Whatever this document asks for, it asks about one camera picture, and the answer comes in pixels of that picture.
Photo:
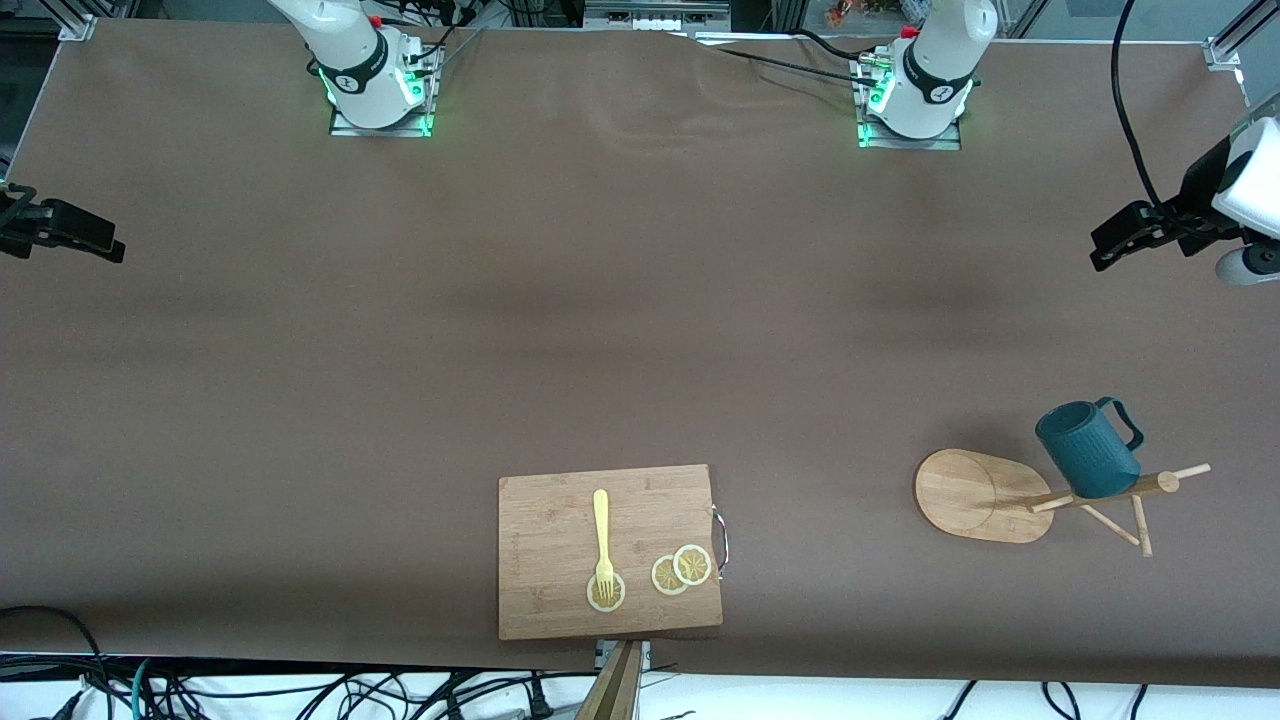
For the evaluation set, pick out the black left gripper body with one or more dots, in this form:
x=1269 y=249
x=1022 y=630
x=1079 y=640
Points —
x=1193 y=198

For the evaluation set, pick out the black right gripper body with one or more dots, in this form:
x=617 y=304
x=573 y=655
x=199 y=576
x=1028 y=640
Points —
x=12 y=222

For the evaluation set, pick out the teal cup yellow inside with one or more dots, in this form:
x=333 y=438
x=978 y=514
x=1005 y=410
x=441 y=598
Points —
x=1090 y=455

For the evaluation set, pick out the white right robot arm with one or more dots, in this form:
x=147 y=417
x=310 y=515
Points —
x=355 y=70

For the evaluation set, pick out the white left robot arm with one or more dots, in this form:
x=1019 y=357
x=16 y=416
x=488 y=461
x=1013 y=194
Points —
x=930 y=75

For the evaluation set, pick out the wooden cup rack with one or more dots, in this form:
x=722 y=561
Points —
x=965 y=495

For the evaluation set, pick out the small colourful object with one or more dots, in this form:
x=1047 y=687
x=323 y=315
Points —
x=845 y=12

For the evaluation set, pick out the brown table cover sheet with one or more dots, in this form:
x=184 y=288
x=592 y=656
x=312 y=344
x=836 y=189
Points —
x=640 y=300

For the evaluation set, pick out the grey power strip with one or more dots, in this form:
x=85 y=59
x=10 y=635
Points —
x=655 y=15

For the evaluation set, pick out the lemon slice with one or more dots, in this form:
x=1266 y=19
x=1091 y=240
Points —
x=660 y=578
x=614 y=599
x=693 y=565

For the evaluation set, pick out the yellow plastic fork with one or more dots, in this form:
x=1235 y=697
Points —
x=601 y=520

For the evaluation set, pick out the black plug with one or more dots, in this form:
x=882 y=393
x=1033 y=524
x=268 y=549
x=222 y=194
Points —
x=540 y=705

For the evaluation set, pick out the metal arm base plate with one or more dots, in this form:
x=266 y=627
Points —
x=945 y=143
x=345 y=130

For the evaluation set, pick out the small metal bracket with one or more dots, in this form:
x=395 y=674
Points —
x=646 y=655

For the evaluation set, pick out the wooden post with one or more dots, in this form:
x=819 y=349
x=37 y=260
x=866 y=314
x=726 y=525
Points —
x=612 y=690

